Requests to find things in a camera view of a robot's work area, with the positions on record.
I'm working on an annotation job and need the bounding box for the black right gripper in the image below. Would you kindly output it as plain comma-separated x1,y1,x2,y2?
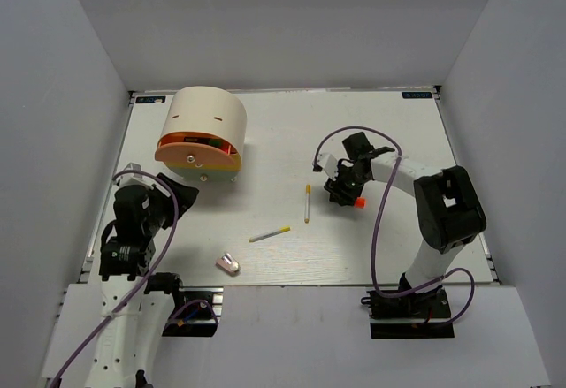
325,163,371,206

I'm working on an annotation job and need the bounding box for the green black highlighter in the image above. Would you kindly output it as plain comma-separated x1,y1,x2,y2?
198,138,223,148

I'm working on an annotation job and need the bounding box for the orange black highlighter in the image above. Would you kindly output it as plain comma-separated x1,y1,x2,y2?
354,197,366,209

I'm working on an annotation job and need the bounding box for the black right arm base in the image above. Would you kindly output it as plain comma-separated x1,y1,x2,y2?
360,288,455,340

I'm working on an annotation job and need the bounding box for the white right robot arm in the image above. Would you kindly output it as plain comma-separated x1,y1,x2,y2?
312,126,486,316

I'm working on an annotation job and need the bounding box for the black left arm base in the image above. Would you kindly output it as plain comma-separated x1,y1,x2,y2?
144,272,224,338

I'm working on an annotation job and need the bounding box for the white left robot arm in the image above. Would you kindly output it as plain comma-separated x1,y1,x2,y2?
85,170,199,387

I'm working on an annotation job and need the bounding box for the white yellow pen upright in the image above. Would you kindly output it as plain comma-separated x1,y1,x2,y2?
303,184,311,224

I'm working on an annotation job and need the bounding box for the beige orange drawer container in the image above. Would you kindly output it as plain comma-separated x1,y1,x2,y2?
154,86,248,181

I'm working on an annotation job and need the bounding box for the pink white eraser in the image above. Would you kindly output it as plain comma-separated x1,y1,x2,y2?
216,252,241,276

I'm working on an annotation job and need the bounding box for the white yellow pen lower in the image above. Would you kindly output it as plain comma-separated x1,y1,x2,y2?
249,226,291,243

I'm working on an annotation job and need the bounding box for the blue left corner label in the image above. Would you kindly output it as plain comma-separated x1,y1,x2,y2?
135,95,166,104

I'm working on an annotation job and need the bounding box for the blue corner label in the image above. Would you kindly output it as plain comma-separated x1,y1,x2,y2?
135,95,166,104
402,91,433,99

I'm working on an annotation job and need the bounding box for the blue right corner label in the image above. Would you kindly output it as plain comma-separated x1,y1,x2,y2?
402,91,433,99

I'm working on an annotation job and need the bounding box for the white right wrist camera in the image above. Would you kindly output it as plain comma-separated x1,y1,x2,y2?
313,153,339,180

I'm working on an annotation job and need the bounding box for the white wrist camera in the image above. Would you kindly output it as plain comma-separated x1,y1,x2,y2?
111,163,153,189
313,153,339,180

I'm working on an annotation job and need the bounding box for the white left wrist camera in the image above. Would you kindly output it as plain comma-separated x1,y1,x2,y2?
111,163,153,189

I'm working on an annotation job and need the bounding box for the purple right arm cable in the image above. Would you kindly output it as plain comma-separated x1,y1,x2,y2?
312,126,477,328

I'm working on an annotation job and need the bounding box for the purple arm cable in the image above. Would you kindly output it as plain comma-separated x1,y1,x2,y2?
46,171,181,387
312,126,477,328

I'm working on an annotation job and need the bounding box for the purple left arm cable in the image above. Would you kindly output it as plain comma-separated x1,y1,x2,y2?
46,171,181,387

